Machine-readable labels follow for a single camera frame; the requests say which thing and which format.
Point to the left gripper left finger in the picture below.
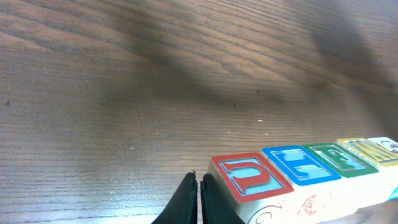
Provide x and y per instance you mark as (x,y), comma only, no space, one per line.
(182,207)

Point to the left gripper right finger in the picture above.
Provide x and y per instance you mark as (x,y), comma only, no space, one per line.
(215,208)

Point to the wooden block red picture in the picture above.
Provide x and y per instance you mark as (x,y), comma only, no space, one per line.
(253,188)

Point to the wooden block blue side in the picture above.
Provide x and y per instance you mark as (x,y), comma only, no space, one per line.
(309,176)

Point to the plain cream wooden block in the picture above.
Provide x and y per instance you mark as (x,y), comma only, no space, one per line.
(356,187)

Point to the wooden block teal side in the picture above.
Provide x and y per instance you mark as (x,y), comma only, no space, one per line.
(370,155)

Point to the blue top wooden block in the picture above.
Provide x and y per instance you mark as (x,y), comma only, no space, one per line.
(388,146)

